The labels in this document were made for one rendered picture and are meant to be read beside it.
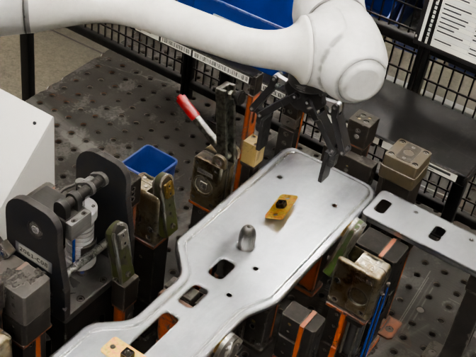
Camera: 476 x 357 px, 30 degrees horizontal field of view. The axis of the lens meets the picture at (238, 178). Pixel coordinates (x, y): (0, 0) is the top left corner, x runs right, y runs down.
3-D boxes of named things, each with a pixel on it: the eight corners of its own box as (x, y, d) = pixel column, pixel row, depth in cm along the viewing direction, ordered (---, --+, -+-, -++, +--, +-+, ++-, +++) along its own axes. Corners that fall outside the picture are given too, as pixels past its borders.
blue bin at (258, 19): (278, 79, 203) (287, 30, 195) (171, 30, 214) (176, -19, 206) (313, 52, 215) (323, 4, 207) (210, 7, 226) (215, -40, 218)
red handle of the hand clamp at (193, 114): (225, 161, 171) (174, 97, 171) (219, 166, 173) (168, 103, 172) (237, 151, 174) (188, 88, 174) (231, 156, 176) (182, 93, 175)
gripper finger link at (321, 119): (312, 91, 157) (319, 89, 156) (339, 147, 159) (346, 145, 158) (301, 100, 154) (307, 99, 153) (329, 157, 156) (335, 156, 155)
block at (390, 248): (364, 366, 184) (396, 270, 166) (318, 339, 188) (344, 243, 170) (384, 338, 190) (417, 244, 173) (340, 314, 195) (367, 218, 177)
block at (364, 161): (343, 269, 205) (372, 168, 187) (299, 245, 210) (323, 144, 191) (350, 262, 208) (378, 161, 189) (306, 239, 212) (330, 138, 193)
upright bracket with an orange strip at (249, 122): (226, 262, 202) (256, 78, 171) (221, 259, 203) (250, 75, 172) (233, 255, 204) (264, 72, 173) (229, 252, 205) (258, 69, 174)
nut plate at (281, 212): (282, 219, 167) (281, 214, 167) (263, 217, 169) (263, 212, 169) (299, 197, 174) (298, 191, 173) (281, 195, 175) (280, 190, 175)
